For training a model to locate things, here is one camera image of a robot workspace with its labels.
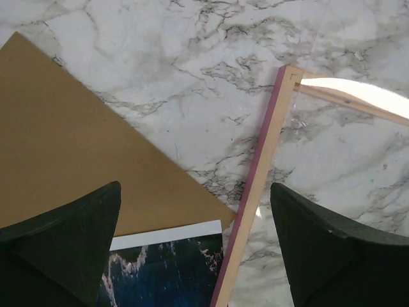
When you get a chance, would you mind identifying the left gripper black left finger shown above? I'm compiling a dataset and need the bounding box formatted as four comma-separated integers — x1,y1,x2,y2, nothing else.
1,181,121,306

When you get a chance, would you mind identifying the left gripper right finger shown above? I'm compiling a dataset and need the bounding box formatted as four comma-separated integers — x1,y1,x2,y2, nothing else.
270,183,408,306

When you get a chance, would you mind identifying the blue landscape photo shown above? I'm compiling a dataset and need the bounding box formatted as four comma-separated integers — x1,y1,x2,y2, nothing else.
96,220,224,306

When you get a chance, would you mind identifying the clear acrylic sheet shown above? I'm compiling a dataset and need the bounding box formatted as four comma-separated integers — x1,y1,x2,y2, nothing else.
229,0,409,307

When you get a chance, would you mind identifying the brown cardboard backing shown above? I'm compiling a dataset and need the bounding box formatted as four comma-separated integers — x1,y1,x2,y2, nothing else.
1,33,236,236

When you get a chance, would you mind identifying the pink picture frame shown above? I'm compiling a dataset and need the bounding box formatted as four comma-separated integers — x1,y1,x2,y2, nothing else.
210,65,408,306

